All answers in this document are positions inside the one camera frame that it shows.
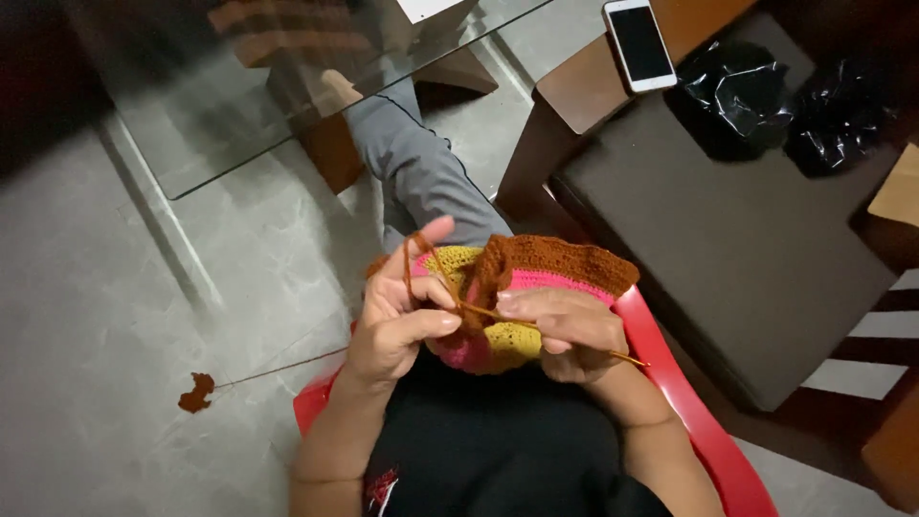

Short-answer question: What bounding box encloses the brown pink yellow crochet piece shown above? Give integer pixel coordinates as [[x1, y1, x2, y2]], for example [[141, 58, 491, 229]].
[[365, 233, 641, 376]]

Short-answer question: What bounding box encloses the red plastic chair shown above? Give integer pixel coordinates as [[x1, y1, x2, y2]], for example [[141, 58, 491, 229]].
[[292, 283, 781, 517]]

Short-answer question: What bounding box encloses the person's left hand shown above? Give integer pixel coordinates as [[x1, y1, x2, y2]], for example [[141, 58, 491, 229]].
[[347, 215, 464, 389]]

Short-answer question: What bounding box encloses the brown sofa with dark cushion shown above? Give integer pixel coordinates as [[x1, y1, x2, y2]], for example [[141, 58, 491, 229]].
[[494, 0, 919, 415]]

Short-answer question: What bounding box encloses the golden crochet hook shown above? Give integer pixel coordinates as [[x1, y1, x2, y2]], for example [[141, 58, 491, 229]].
[[456, 301, 652, 369]]

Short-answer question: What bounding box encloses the light brown cardboard box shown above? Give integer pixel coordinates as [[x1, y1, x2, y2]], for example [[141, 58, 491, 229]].
[[866, 142, 919, 228]]

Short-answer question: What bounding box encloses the person's bare foot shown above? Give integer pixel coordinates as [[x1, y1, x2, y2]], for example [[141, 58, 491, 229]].
[[319, 69, 364, 117]]

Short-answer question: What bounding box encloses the person's right hand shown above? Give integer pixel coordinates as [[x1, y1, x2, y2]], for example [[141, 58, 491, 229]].
[[494, 287, 630, 386]]

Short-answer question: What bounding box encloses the brown yarn strand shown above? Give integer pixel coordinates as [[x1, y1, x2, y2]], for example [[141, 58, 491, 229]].
[[177, 230, 460, 415]]

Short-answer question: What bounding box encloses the white paper sheet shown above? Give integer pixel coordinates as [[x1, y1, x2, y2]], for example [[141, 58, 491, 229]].
[[396, 0, 469, 24]]

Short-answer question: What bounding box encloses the dark wooden slatted frame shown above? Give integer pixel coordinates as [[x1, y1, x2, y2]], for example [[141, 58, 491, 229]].
[[779, 267, 919, 515]]

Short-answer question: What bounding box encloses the person's grey trouser leg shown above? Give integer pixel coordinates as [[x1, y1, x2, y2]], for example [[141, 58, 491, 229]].
[[343, 75, 515, 254]]

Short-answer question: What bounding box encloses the person's black shirt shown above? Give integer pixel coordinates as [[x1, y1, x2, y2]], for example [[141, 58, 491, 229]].
[[362, 345, 674, 517]]

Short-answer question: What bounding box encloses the crumpled black plastic bag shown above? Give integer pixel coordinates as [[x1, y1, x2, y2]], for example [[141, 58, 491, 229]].
[[785, 59, 900, 178], [677, 39, 795, 139]]

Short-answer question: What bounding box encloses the glass table with wooden base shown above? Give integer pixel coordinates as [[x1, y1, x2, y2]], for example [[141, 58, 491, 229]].
[[60, 0, 555, 202]]

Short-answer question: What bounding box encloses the white smartphone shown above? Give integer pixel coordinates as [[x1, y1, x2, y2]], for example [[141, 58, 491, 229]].
[[601, 0, 679, 95]]

